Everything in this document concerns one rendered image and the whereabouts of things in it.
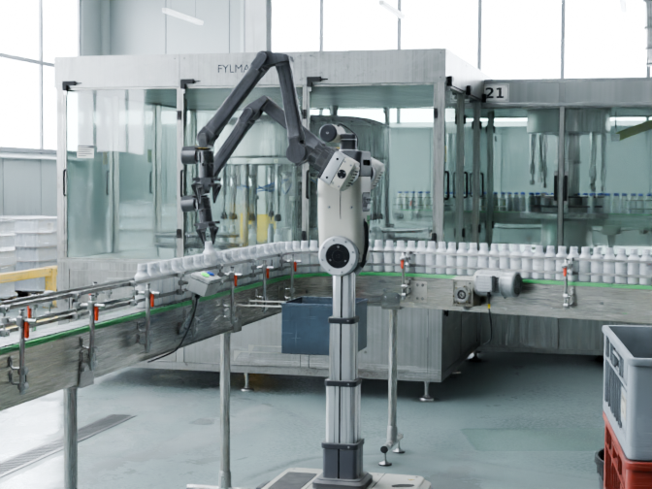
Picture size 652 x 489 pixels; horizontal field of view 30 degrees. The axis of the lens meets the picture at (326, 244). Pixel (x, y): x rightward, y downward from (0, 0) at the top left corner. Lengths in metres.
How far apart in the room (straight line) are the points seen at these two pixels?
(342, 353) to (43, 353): 1.46
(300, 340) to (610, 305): 1.56
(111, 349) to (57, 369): 0.39
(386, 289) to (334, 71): 2.26
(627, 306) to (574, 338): 4.06
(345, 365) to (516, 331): 5.25
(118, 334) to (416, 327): 4.13
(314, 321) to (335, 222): 0.65
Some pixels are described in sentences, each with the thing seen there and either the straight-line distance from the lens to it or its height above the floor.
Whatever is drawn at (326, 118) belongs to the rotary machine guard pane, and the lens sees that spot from 8.27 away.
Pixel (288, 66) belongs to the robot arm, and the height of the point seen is 1.91.
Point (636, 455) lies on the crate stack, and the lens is 2.70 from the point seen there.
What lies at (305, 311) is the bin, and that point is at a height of 0.91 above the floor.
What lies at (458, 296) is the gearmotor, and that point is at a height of 0.91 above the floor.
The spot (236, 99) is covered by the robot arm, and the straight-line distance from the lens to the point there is 4.71.
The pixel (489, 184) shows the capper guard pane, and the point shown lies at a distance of 9.96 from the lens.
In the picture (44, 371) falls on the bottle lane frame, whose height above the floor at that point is 0.90.
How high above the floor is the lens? 1.48
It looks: 3 degrees down
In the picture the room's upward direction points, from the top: straight up
